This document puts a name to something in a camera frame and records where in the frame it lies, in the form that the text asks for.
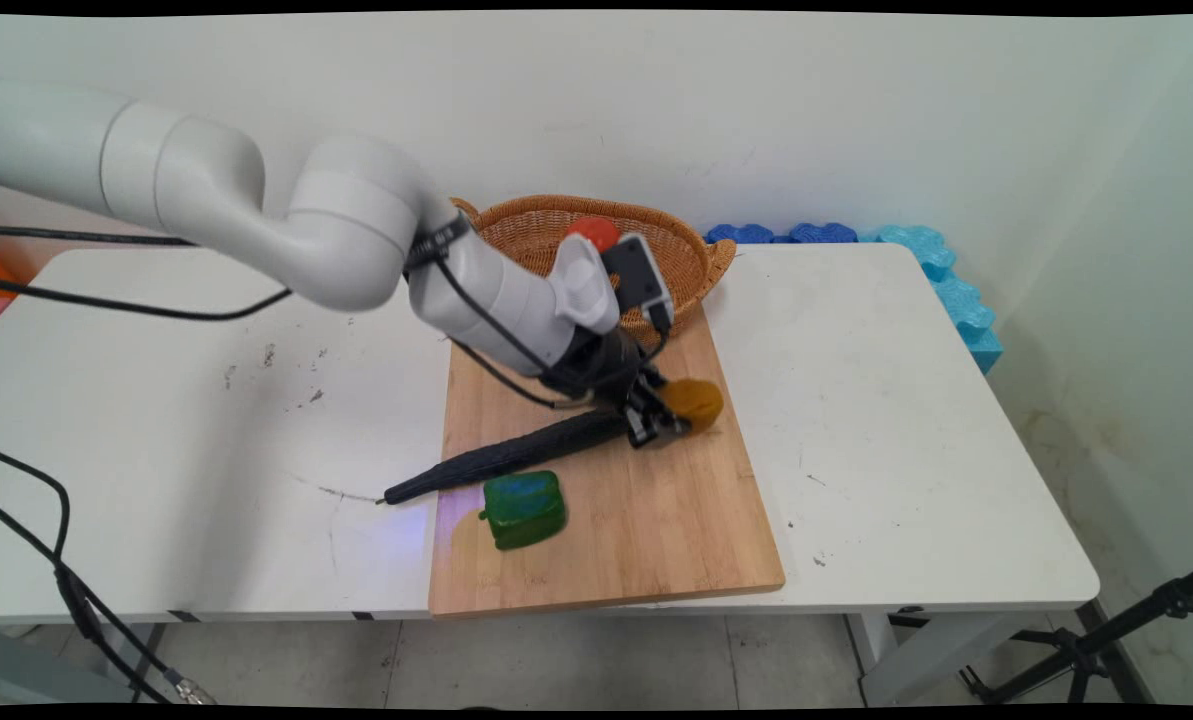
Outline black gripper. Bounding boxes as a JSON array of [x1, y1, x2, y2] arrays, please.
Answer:
[[544, 328, 694, 450]]

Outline yellow-brown toy potato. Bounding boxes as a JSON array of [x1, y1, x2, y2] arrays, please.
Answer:
[[659, 377, 726, 437]]

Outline dark green toy cucumber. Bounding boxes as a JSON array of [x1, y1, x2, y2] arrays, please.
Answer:
[[383, 408, 639, 507]]

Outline wooden cutting board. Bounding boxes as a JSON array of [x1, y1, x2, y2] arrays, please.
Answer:
[[428, 300, 787, 618]]

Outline woven wicker basket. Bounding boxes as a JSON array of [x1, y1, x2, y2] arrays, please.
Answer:
[[449, 194, 738, 349]]

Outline green toy bell pepper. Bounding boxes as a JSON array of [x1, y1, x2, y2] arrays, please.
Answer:
[[477, 470, 569, 552]]

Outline red toy tomato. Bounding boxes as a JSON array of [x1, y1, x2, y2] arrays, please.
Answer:
[[566, 216, 623, 254]]

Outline light blue foam mat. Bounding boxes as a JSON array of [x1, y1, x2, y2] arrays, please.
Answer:
[[874, 225, 1006, 375]]

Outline white table leg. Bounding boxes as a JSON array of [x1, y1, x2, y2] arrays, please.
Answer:
[[844, 603, 1092, 707], [106, 621, 169, 696]]

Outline black tripod stand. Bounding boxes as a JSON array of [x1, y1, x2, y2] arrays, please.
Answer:
[[891, 565, 1193, 706]]

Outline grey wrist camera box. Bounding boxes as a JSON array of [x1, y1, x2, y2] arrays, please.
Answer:
[[600, 233, 677, 335]]

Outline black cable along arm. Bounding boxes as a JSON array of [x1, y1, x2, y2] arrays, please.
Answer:
[[408, 250, 672, 411]]

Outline black velcro cable strap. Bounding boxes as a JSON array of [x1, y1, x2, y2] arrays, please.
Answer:
[[402, 214, 474, 274]]

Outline black cable behind arm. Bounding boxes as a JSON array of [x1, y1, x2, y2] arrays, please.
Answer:
[[0, 274, 294, 323], [0, 224, 200, 249]]

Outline black hanging floor cable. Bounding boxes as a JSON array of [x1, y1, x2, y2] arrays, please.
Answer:
[[0, 446, 219, 707]]

